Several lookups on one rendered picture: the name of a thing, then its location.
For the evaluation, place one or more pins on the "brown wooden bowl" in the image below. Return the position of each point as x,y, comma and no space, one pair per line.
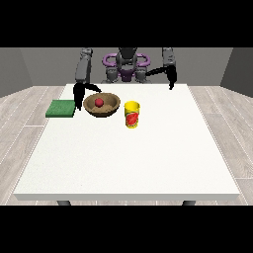
102,104

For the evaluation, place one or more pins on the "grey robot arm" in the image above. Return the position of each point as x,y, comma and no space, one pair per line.
83,67
169,58

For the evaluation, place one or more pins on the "green square pad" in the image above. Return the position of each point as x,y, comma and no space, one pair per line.
60,108

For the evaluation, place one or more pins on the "yellow cup with melon print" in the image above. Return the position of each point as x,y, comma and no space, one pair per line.
132,114

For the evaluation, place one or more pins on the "grey robot trunk purple rings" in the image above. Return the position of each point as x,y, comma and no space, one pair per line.
126,67

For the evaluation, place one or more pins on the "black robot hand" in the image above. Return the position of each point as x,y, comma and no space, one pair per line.
78,94
170,75

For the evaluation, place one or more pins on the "dark table leg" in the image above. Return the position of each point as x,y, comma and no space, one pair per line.
64,203
188,203

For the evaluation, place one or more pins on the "small red ball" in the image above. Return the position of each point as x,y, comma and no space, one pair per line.
99,102

